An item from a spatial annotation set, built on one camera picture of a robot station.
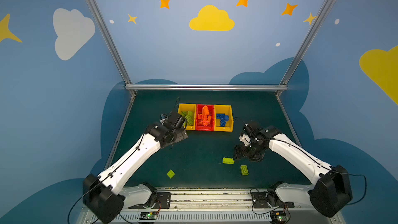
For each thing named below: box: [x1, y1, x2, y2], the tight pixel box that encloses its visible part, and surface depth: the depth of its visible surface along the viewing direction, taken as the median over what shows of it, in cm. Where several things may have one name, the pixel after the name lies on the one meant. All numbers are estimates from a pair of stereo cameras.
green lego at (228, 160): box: [222, 157, 235, 165], surface depth 88 cm
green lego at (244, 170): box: [239, 164, 249, 176], surface depth 85 cm
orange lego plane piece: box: [197, 105, 212, 126], surface depth 103 cm
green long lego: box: [185, 114, 194, 125], surface depth 103 cm
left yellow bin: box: [177, 103, 197, 131], surface depth 105 cm
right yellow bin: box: [213, 104, 234, 133], surface depth 104 cm
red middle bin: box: [195, 104, 215, 132], surface depth 103 cm
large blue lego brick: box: [216, 113, 230, 122], surface depth 106 cm
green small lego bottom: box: [166, 169, 176, 179], surface depth 83 cm
